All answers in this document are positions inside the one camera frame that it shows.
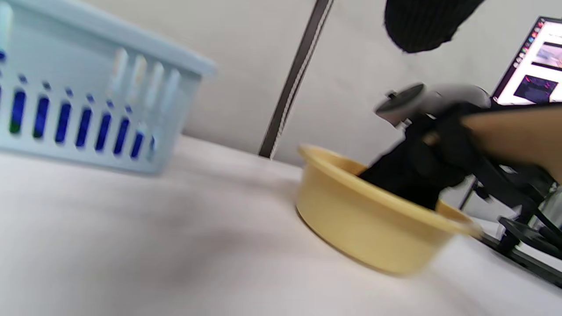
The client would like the blue rectangular towel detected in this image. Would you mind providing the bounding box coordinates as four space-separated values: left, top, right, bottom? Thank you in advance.
0 50 154 158

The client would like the light blue plastic basket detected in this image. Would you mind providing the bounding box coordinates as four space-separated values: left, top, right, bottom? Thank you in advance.
0 0 218 176

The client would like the computer monitor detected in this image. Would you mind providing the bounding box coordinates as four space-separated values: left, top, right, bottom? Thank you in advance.
491 16 562 106

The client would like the white and black right controller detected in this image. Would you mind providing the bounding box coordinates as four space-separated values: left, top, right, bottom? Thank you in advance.
374 83 492 130

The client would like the yellow plastic basin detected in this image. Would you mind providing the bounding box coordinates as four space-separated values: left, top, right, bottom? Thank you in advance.
295 144 483 277

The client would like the white beaded cord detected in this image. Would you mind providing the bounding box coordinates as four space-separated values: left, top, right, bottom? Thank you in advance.
269 0 334 159

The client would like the black metal stand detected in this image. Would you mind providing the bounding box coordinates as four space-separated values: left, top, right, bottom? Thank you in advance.
459 167 562 288

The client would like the dark vertical wall strip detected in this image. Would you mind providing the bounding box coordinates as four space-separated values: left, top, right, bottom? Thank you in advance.
258 0 335 158

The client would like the person's left hand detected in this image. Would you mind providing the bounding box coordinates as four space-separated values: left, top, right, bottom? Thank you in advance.
384 0 486 54

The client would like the person's right forearm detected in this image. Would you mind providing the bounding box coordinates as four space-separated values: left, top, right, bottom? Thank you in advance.
461 105 562 183

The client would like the person's right hand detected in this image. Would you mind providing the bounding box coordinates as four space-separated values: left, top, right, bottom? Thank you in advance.
358 103 483 211

